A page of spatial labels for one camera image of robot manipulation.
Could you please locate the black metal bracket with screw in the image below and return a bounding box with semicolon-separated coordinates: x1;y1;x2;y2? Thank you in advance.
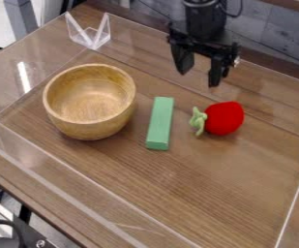
12;217;59;248

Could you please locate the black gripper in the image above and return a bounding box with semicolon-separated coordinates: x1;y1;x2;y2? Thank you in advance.
167;22;238;87

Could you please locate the black table leg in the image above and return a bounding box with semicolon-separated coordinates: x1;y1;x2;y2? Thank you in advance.
19;204;31;224

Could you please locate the clear acrylic tray wall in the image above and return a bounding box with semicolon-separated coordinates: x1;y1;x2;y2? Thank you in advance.
0;123;200;248

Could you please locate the clear acrylic corner bracket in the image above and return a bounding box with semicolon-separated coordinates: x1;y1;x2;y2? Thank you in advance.
64;12;111;50

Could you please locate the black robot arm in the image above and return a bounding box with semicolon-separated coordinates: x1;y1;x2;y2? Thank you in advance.
167;0;242;87

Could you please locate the wooden bowl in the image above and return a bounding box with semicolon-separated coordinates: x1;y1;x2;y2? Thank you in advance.
41;63;136;140

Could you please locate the red plush strawberry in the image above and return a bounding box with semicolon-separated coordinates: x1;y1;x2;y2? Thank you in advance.
189;101;244;137

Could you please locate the green rectangular block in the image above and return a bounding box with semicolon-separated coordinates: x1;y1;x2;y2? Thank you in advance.
145;97;173;150

